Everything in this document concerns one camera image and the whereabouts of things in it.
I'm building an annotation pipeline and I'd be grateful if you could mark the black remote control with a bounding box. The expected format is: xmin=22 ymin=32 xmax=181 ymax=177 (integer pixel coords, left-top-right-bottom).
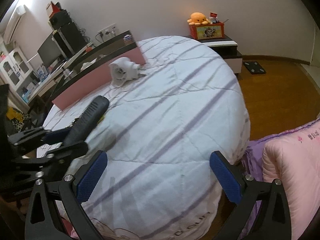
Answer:
xmin=62 ymin=95 xmax=110 ymax=146

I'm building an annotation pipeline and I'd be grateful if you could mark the yellow highlighter marker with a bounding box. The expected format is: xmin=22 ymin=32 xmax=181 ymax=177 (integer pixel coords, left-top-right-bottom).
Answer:
xmin=97 ymin=114 xmax=106 ymax=125

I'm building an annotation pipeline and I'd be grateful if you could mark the white desk with drawers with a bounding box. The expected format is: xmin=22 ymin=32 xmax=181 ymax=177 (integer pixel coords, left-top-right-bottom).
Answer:
xmin=27 ymin=42 xmax=94 ymax=107

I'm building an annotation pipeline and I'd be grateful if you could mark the pink pillow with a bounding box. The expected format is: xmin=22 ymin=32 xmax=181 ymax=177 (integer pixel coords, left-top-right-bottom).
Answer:
xmin=262 ymin=120 xmax=319 ymax=239

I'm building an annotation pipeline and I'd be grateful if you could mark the white glass cabinet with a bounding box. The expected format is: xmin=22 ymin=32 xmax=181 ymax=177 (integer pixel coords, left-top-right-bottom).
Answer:
xmin=1 ymin=47 xmax=33 ymax=91

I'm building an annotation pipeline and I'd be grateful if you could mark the pink storage box black rim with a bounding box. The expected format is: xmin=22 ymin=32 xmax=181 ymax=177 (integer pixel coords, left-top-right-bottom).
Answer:
xmin=50 ymin=30 xmax=145 ymax=110

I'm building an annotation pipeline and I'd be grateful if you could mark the white striped quilt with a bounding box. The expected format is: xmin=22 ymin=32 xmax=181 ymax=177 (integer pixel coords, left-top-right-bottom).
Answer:
xmin=43 ymin=36 xmax=250 ymax=239

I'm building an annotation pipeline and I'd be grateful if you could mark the black computer monitor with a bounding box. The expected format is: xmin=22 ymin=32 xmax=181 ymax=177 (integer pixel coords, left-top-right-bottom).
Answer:
xmin=37 ymin=33 xmax=65 ymax=68

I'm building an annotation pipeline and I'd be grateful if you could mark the white paper cup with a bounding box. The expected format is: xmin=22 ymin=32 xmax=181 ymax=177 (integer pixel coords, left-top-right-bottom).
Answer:
xmin=109 ymin=57 xmax=146 ymax=88

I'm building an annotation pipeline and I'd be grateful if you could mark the white air conditioner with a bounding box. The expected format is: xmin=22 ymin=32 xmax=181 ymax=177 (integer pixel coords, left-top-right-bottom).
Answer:
xmin=3 ymin=5 xmax=26 ymax=44

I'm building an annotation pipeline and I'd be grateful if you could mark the black bathroom scale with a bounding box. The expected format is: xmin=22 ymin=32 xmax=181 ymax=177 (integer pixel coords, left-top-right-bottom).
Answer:
xmin=243 ymin=61 xmax=266 ymax=75

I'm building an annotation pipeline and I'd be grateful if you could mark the black white nightstand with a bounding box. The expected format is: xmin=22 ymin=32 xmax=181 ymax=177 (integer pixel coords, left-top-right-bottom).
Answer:
xmin=199 ymin=35 xmax=243 ymax=76

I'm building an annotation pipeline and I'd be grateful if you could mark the orange octopus plush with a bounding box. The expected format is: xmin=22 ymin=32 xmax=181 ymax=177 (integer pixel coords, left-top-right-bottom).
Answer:
xmin=187 ymin=12 xmax=210 ymax=26

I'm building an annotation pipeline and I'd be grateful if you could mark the white wall socket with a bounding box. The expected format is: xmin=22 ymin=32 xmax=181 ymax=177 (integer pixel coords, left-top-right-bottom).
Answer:
xmin=96 ymin=23 xmax=118 ymax=42

